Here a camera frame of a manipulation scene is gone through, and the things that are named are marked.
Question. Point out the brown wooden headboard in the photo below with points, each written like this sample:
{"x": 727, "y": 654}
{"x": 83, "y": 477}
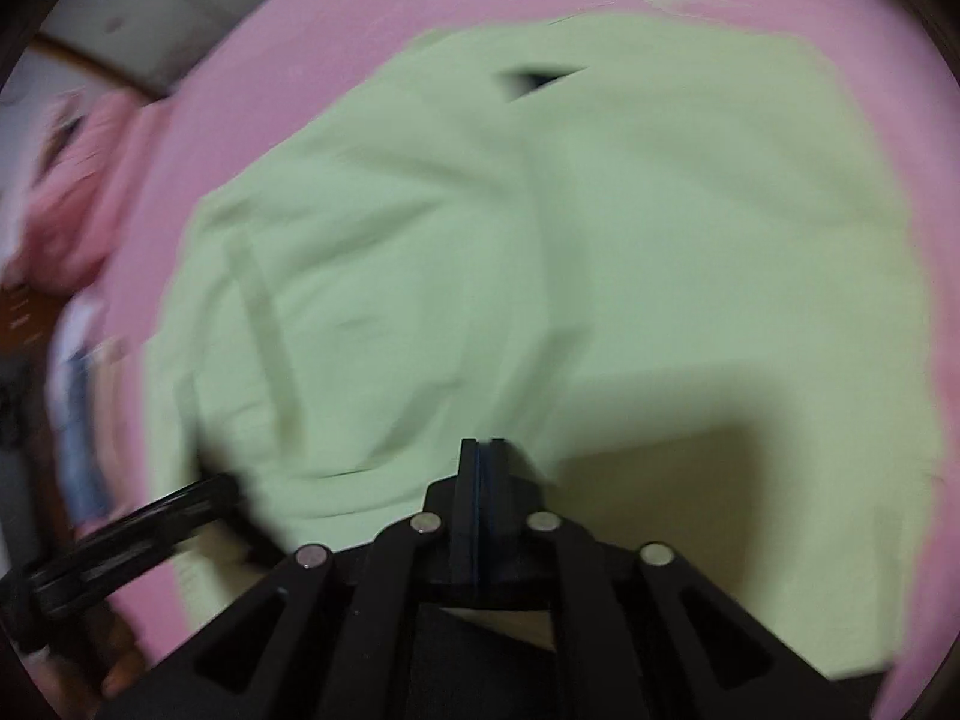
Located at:
{"x": 27, "y": 320}

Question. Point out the folded pink quilt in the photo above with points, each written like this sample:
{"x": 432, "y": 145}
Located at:
{"x": 86, "y": 161}

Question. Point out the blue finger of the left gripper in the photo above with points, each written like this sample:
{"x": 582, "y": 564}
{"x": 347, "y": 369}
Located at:
{"x": 99, "y": 564}

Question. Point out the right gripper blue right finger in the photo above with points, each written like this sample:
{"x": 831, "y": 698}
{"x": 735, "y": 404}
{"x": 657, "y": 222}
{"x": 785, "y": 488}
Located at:
{"x": 510, "y": 493}

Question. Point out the pink plush bed blanket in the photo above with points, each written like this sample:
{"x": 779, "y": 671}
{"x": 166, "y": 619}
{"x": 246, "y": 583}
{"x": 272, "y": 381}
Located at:
{"x": 292, "y": 58}

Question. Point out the white printed small pillow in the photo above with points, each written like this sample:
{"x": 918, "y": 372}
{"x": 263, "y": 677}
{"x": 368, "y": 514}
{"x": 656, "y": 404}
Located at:
{"x": 77, "y": 325}

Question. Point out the green and black hooded jacket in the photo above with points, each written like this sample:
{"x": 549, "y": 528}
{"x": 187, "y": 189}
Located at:
{"x": 667, "y": 260}

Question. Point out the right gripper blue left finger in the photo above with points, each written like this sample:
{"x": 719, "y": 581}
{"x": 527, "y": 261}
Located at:
{"x": 458, "y": 501}

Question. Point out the folded blue jeans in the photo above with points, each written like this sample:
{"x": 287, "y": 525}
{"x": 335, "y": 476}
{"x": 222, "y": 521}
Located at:
{"x": 81, "y": 481}

